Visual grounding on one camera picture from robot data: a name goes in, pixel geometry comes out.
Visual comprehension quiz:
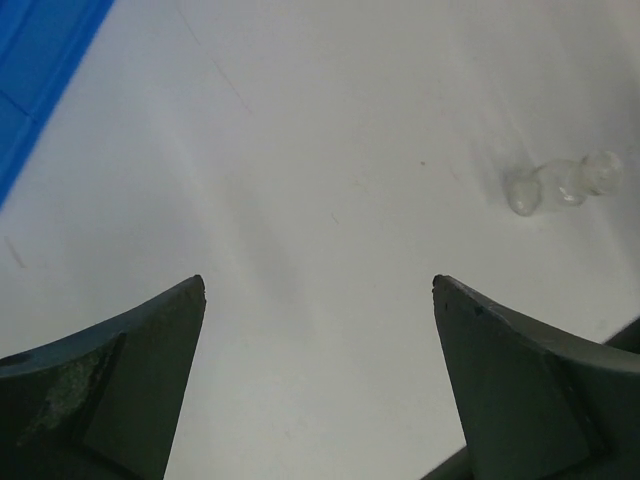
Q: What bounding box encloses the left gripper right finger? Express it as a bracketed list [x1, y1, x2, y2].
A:
[431, 275, 639, 479]

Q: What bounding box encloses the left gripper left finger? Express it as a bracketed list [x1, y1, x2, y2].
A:
[1, 275, 205, 479]

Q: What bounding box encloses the blue divided plastic bin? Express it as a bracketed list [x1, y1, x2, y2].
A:
[1, 0, 113, 200]

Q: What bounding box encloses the clear glass bottle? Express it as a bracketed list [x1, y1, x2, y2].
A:
[504, 151, 623, 217]

